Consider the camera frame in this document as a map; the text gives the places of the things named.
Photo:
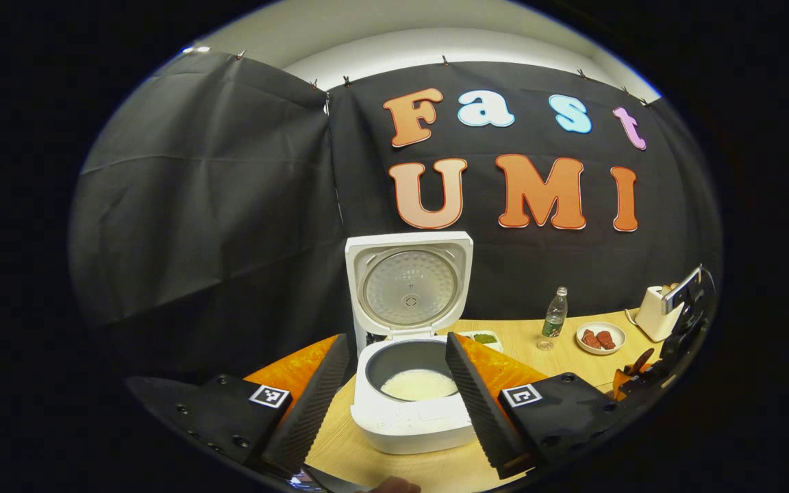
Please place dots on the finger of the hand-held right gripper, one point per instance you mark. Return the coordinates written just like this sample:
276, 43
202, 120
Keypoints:
626, 383

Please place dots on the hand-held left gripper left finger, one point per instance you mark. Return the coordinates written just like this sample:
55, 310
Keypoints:
307, 411

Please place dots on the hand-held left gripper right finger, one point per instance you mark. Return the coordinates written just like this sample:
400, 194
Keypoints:
480, 411

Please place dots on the heap of white rice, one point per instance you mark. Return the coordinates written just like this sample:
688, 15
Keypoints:
418, 385

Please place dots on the white rice cooker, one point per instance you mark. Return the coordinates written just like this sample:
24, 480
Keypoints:
408, 424

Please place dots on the white toaster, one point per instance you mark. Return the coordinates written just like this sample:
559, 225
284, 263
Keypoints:
649, 315

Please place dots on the white round plate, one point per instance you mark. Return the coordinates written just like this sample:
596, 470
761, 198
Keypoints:
600, 350

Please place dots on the red meat piece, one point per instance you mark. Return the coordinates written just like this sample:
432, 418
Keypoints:
607, 340
590, 339

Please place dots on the smartphone with lit screen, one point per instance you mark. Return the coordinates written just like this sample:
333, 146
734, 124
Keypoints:
307, 481

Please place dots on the white divided dish of beans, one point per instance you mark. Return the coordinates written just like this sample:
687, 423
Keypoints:
483, 339

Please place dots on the clear plastic water bottle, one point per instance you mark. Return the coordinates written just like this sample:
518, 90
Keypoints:
554, 318

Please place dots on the black backdrop cloth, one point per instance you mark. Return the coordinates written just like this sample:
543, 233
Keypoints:
230, 205

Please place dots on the ceiling light panel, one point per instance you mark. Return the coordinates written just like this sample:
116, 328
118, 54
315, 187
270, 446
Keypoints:
196, 49

